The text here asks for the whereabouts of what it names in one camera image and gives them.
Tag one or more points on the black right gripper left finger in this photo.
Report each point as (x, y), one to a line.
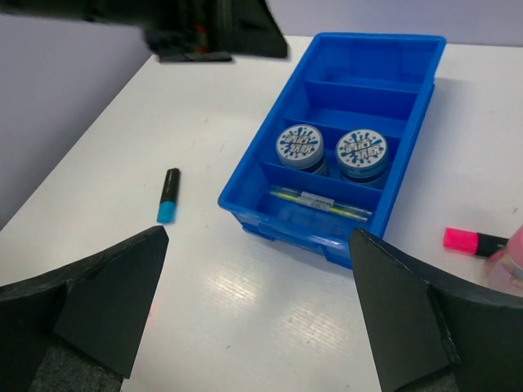
(79, 327)

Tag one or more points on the pink highlighter marker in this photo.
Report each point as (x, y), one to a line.
(472, 243)

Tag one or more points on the pink lidded jar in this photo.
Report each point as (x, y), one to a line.
(504, 268)

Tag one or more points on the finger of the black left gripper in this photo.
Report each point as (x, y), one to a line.
(176, 31)

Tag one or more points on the blue patterned jar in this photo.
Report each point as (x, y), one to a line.
(363, 157)
(301, 147)

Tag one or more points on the blue compartment tray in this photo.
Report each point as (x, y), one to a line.
(344, 82)

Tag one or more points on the blue highlighter marker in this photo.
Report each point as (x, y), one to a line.
(169, 196)

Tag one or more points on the yellow thin pen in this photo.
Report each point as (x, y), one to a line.
(320, 203)

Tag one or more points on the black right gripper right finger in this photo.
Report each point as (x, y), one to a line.
(433, 331)

